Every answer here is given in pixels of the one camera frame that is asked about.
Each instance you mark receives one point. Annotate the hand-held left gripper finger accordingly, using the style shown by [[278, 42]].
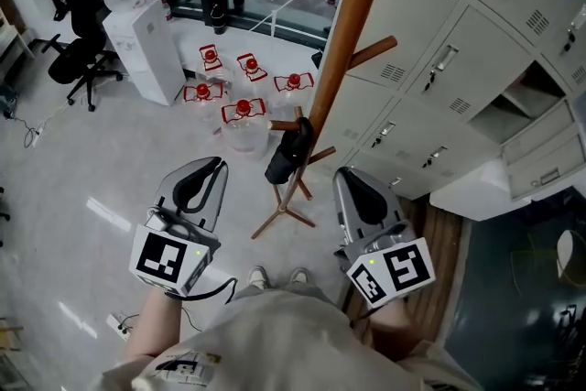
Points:
[[217, 206], [167, 192]]

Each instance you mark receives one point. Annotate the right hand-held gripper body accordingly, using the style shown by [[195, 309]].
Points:
[[403, 268]]

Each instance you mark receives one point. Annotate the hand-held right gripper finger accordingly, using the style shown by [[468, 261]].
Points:
[[375, 206], [348, 210]]

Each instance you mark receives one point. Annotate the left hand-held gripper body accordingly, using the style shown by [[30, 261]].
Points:
[[160, 258]]

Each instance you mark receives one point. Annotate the black umbrella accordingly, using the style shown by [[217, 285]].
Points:
[[281, 160]]

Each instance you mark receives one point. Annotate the brown wooden coat rack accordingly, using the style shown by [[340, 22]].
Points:
[[353, 14]]

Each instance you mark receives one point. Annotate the person's left forearm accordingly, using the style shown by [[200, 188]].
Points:
[[153, 325]]

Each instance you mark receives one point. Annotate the person's right forearm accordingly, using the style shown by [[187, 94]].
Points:
[[393, 325]]

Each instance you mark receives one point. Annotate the white power strip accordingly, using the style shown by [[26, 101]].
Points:
[[35, 135], [119, 327]]

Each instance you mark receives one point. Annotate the person's right white shoe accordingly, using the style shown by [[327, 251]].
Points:
[[300, 275]]

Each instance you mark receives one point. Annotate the person's white shoe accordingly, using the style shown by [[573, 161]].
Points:
[[258, 277], [300, 275]]

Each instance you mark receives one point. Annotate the person's left white shoe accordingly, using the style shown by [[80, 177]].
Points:
[[258, 277]]

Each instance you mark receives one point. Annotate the person's grey trousers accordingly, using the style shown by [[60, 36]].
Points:
[[279, 290]]

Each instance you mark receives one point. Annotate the white water dispenser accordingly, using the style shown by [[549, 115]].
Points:
[[146, 55]]

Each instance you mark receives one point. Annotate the person's cream shirt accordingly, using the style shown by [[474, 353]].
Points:
[[284, 343]]

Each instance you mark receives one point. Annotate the black office chair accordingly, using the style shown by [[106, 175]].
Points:
[[82, 55]]

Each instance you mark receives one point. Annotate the black flask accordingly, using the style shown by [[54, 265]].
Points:
[[219, 20]]

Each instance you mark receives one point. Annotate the grey metal locker cabinet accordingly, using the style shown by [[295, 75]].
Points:
[[480, 36]]

